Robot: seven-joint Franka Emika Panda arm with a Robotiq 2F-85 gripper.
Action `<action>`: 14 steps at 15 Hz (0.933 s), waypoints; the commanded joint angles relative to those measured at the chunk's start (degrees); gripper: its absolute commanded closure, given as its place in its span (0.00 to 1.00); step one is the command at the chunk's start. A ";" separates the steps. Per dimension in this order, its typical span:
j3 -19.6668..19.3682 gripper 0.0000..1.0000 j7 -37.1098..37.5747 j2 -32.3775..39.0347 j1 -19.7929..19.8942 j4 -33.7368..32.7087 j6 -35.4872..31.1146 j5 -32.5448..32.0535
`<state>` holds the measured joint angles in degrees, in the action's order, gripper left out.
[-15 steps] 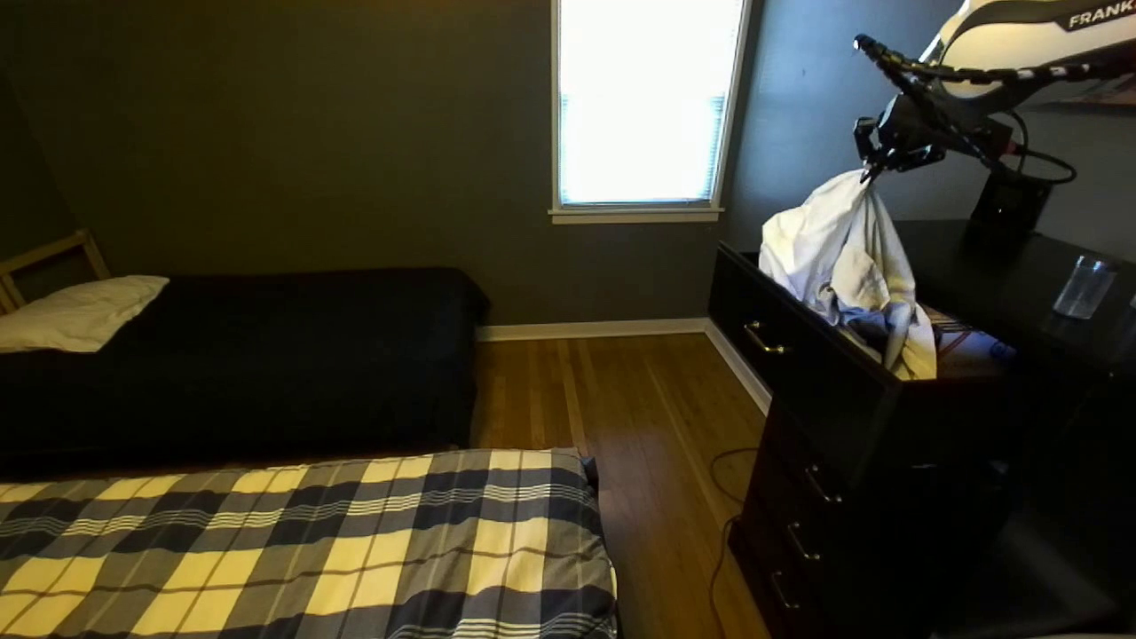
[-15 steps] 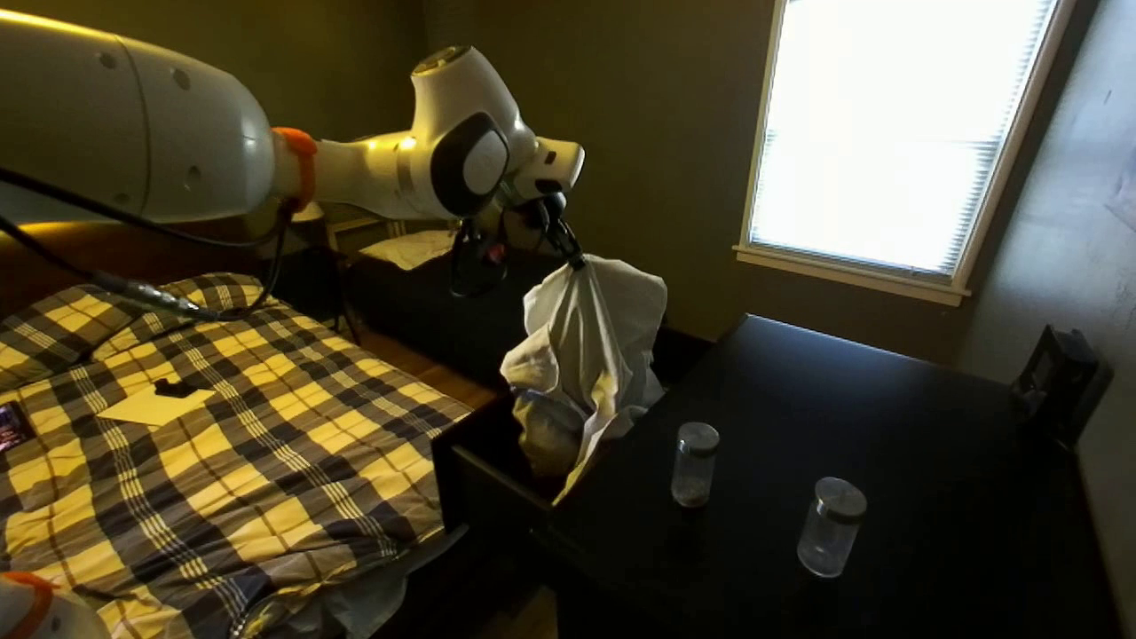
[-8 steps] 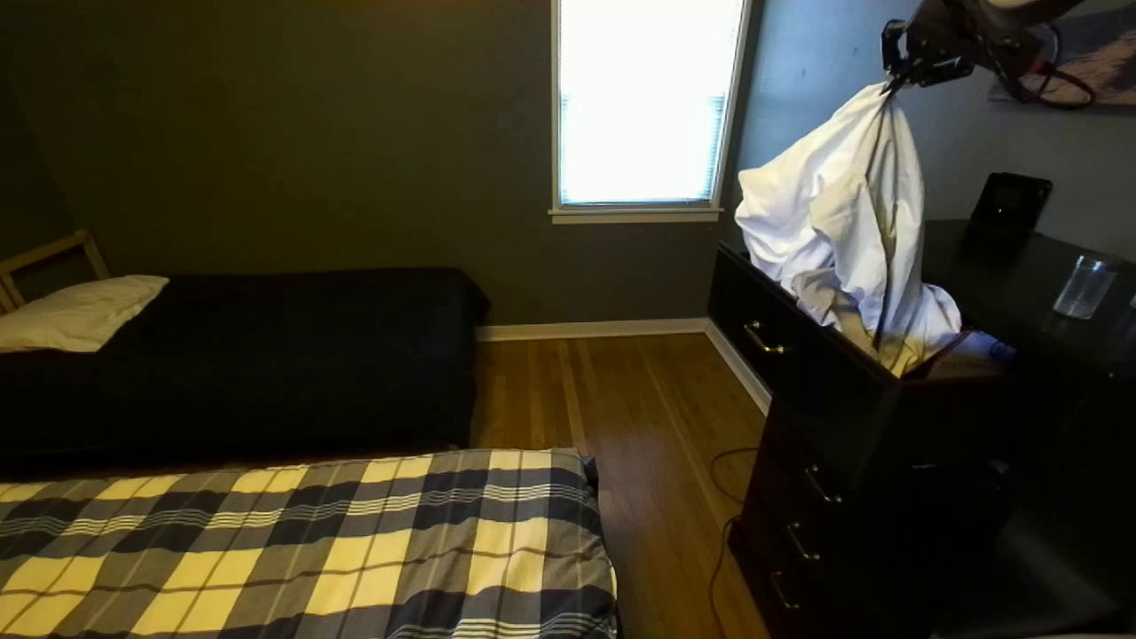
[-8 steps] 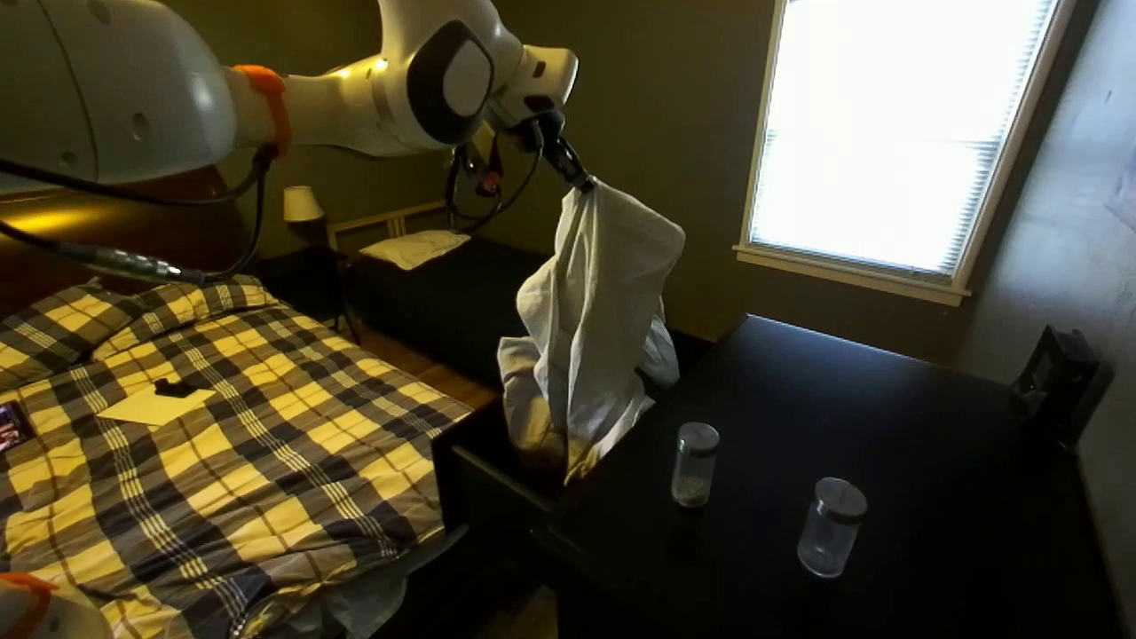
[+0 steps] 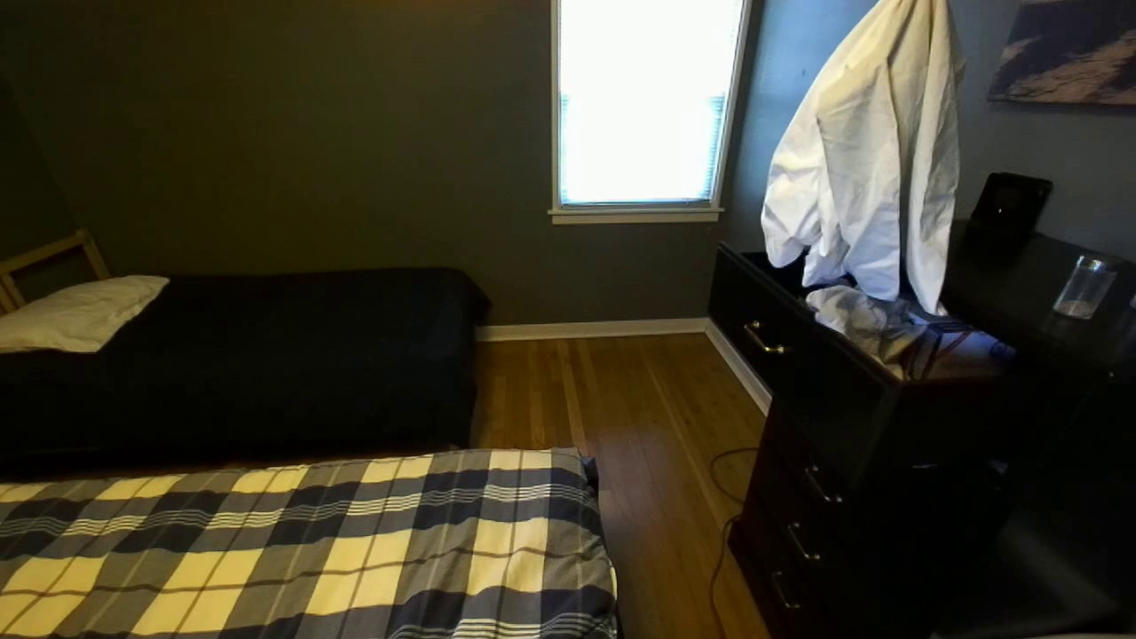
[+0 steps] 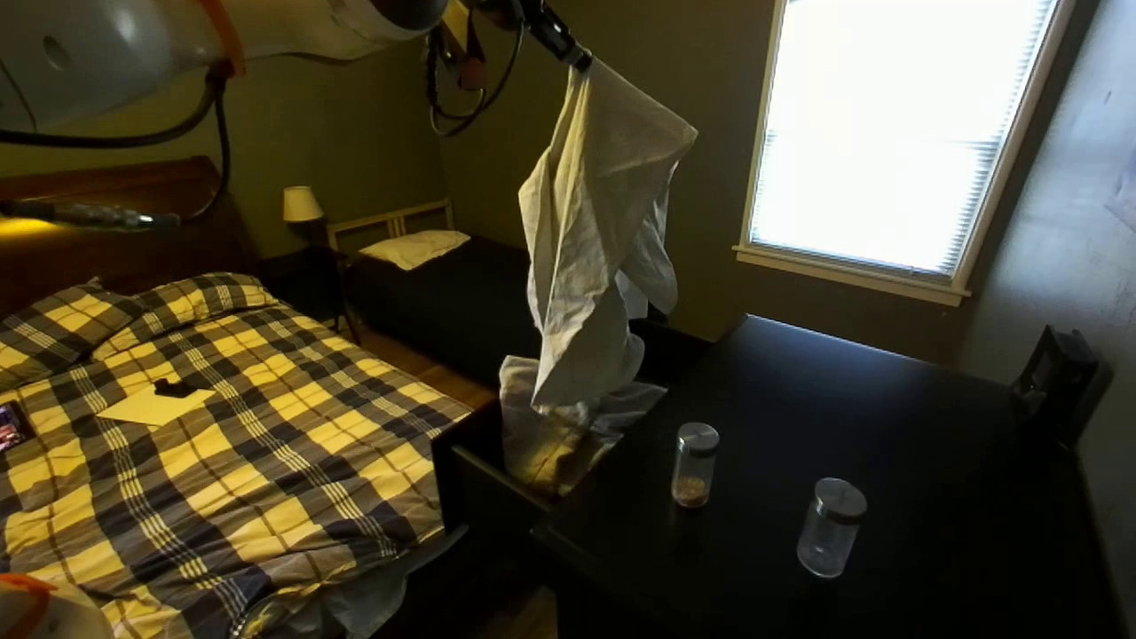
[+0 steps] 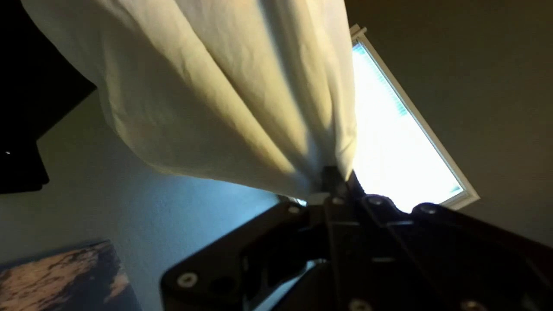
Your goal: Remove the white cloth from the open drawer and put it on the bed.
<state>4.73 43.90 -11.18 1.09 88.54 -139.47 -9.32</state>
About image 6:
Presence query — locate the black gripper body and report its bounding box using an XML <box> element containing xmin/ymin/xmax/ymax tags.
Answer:
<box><xmin>499</xmin><ymin>0</ymin><xmax>579</xmax><ymax>56</ymax></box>

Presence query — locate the white cloth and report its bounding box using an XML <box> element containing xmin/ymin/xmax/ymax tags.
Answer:
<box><xmin>492</xmin><ymin>64</ymin><xmax>703</xmax><ymax>500</ymax></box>

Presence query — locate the small bed with black cover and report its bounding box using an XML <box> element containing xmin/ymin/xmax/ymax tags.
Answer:
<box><xmin>334</xmin><ymin>229</ymin><xmax>548</xmax><ymax>388</ymax></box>

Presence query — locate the black open dresser drawer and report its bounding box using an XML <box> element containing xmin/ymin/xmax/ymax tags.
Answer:
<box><xmin>431</xmin><ymin>395</ymin><xmax>651</xmax><ymax>562</ymax></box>

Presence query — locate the bed with plaid blanket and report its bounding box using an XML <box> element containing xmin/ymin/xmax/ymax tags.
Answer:
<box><xmin>0</xmin><ymin>271</ymin><xmax>474</xmax><ymax>639</ymax></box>

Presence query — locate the pale bed sheet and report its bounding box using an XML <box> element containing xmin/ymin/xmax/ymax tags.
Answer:
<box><xmin>241</xmin><ymin>527</ymin><xmax>471</xmax><ymax>639</ymax></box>

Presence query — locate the white pillow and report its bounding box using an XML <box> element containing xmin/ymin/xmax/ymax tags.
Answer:
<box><xmin>354</xmin><ymin>229</ymin><xmax>474</xmax><ymax>275</ymax></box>

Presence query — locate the small table lamp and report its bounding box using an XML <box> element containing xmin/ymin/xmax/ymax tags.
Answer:
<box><xmin>281</xmin><ymin>181</ymin><xmax>330</xmax><ymax>253</ymax></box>

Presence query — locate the bright white-framed window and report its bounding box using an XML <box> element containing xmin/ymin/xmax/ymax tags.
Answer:
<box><xmin>732</xmin><ymin>0</ymin><xmax>1098</xmax><ymax>314</ymax></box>

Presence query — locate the dark nightstand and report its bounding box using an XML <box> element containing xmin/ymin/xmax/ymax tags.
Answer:
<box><xmin>259</xmin><ymin>243</ymin><xmax>351</xmax><ymax>341</ymax></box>

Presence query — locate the black wooden dresser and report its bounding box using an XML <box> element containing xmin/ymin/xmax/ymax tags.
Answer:
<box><xmin>431</xmin><ymin>314</ymin><xmax>1128</xmax><ymax>639</ymax></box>

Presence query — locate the glass jar with brown contents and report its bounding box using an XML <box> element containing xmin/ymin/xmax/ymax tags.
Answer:
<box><xmin>668</xmin><ymin>418</ymin><xmax>723</xmax><ymax>515</ymax></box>

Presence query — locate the brown wooden headboard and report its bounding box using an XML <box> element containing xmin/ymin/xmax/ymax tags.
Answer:
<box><xmin>0</xmin><ymin>156</ymin><xmax>259</xmax><ymax>317</ymax></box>

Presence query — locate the yellow paper sheet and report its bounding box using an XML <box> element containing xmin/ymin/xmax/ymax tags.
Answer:
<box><xmin>97</xmin><ymin>388</ymin><xmax>219</xmax><ymax>429</ymax></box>

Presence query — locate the black box-shaped device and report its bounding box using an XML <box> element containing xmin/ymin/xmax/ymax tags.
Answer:
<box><xmin>1010</xmin><ymin>323</ymin><xmax>1113</xmax><ymax>453</ymax></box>

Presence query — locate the small dark colourful object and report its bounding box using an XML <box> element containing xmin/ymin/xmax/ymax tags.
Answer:
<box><xmin>0</xmin><ymin>400</ymin><xmax>31</xmax><ymax>457</ymax></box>

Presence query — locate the light wooden bed frame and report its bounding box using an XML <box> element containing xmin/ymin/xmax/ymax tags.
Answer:
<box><xmin>323</xmin><ymin>197</ymin><xmax>459</xmax><ymax>255</ymax></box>

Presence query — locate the black corrugated cable conduit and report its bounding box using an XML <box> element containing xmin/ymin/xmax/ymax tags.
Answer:
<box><xmin>0</xmin><ymin>0</ymin><xmax>530</xmax><ymax>229</ymax></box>

